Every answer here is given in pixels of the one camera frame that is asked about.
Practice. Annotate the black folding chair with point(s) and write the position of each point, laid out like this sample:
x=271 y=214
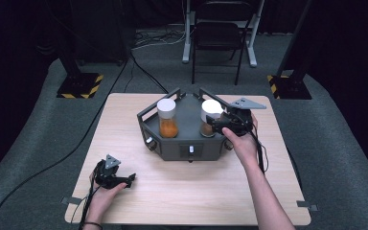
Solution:
x=218 y=35

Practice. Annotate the black striped stand base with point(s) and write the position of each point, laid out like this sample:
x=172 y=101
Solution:
x=290 y=87
x=80 y=85

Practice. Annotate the jar with white lid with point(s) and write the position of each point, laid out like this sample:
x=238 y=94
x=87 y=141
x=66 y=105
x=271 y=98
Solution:
x=211 y=110

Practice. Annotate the orange powder jar white lid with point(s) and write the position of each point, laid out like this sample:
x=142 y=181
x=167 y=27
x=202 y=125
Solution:
x=167 y=118

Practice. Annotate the person's left hand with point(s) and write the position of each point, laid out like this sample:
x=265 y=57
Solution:
x=100 y=201

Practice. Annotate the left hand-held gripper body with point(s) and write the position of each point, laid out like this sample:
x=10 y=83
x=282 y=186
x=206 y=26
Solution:
x=107 y=175

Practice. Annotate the black wristband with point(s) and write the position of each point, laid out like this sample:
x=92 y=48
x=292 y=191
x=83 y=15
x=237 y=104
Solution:
x=93 y=224

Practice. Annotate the white desk frame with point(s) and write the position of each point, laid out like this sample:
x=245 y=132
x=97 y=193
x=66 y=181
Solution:
x=252 y=48

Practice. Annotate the person's right hand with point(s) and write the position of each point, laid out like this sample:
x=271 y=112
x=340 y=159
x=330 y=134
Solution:
x=244 y=147

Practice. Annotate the grey tape strip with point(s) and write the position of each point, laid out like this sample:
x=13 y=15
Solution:
x=307 y=205
x=71 y=201

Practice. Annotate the black stand post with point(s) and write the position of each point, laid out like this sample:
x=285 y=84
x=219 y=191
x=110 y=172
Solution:
x=68 y=54
x=295 y=38

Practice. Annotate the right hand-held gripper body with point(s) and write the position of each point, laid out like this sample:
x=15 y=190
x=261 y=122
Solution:
x=240 y=121

